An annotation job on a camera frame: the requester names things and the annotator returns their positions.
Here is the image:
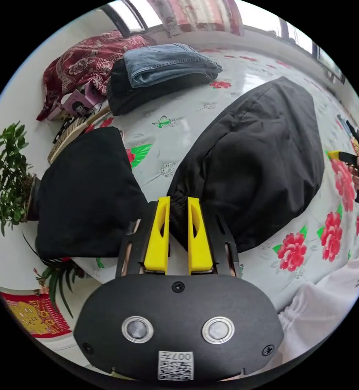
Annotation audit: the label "pile of clothes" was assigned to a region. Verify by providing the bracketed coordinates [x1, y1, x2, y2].
[106, 43, 223, 117]

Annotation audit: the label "black pants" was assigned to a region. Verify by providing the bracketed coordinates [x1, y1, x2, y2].
[35, 76, 325, 260]

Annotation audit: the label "window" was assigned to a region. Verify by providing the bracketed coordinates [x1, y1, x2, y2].
[100, 0, 165, 36]
[279, 17, 348, 85]

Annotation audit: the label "potted leafy green plant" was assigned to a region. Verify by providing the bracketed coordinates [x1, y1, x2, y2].
[0, 121, 42, 237]

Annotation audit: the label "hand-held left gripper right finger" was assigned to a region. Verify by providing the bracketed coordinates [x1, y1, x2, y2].
[187, 197, 213, 273]

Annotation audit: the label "long-leaved green plant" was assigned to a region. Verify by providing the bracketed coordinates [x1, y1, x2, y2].
[22, 231, 84, 318]

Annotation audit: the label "woven hand fan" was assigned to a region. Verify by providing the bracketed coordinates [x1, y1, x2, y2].
[47, 106, 112, 164]

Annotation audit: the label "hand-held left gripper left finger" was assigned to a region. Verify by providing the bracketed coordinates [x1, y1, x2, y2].
[143, 196, 171, 272]

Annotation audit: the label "striped red curtain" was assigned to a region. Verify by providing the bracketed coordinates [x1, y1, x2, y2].
[146, 0, 244, 37]

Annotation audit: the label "small pink box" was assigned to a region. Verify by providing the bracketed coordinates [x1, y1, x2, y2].
[61, 81, 101, 120]

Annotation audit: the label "dark red patterned blanket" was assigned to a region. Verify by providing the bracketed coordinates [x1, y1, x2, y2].
[35, 30, 156, 121]

